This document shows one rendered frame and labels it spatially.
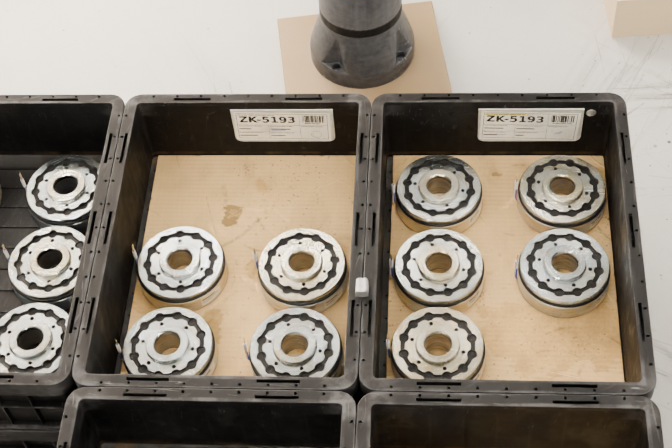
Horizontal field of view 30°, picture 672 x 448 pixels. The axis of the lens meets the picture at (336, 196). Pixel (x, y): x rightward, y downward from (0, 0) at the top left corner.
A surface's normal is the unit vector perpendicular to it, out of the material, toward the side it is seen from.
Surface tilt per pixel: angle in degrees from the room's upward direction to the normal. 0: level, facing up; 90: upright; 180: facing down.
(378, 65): 73
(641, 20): 90
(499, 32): 0
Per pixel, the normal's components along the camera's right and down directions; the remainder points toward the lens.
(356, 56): -0.15, 0.58
